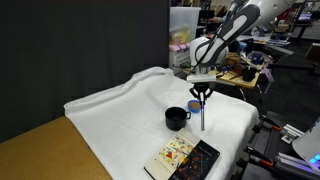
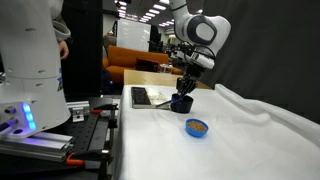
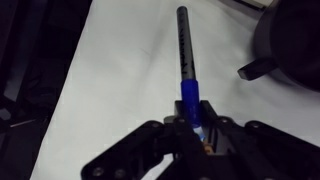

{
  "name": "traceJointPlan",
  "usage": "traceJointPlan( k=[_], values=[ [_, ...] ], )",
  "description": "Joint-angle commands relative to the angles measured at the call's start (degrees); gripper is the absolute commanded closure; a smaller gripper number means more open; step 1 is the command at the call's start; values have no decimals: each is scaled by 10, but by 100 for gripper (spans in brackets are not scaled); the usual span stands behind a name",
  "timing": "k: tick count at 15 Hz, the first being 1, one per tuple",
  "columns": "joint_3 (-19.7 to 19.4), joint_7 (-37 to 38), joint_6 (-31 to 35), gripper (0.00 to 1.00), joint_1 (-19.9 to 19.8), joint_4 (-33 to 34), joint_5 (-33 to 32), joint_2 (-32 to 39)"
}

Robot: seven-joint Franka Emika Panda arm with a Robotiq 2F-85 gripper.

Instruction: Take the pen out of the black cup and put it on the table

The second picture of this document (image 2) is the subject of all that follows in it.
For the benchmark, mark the black curtain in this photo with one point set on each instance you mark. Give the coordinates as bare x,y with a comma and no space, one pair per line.
266,50

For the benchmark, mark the white handheld controller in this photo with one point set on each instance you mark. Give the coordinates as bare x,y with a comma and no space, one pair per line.
61,30

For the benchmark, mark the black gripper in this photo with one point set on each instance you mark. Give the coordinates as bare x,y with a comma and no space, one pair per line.
193,71

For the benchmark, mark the blue bowl of cereal rings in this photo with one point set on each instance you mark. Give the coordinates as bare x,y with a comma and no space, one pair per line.
196,128

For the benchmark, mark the small glass side table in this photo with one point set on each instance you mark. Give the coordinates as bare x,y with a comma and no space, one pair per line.
166,67

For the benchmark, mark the wooden table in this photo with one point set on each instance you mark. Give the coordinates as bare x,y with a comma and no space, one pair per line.
156,79

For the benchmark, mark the aluminium extrusion rail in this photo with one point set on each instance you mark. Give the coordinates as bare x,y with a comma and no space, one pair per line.
36,146

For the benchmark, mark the black cup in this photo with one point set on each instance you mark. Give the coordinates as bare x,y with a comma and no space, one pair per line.
183,106

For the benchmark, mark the black perforated breadboard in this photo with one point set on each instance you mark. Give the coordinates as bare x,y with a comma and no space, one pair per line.
86,133

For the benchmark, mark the discrete mathematics book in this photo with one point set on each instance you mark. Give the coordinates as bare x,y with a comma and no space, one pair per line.
146,98

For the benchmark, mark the ceiling light panel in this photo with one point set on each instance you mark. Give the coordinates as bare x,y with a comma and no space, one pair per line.
165,1
159,7

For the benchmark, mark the white tablecloth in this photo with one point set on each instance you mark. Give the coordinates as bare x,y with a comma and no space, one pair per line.
160,153

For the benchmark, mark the black orange bar clamp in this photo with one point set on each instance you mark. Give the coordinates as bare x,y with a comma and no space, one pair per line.
108,107
86,156

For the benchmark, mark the orange sofa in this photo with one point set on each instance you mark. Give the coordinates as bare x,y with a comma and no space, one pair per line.
126,56

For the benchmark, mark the person's hand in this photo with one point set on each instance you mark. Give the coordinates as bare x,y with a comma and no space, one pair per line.
63,49

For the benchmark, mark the white board panel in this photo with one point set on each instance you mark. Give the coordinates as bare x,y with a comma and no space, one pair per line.
133,35

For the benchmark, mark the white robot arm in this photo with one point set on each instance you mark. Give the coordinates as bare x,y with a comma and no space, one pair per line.
30,66

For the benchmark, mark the aluminium bracket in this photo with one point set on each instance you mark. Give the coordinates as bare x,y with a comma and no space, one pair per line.
78,111

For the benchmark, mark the dark red cushion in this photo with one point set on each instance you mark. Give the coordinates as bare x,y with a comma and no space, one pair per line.
146,64

